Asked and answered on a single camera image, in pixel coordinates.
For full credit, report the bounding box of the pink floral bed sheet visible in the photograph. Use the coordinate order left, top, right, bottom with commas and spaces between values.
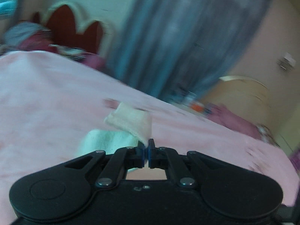
1, 51, 299, 224

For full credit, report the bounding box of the red heart-shaped headboard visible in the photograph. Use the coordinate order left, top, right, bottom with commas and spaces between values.
31, 1, 113, 54

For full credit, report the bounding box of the white small garment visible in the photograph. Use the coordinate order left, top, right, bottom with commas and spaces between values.
76, 102, 152, 157

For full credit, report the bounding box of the magenta pillow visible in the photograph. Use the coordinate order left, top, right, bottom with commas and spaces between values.
205, 104, 276, 145

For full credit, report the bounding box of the blue-grey curtain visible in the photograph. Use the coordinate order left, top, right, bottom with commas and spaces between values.
107, 0, 272, 102

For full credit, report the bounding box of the magenta crumpled blanket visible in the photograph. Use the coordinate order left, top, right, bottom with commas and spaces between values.
1, 21, 105, 70

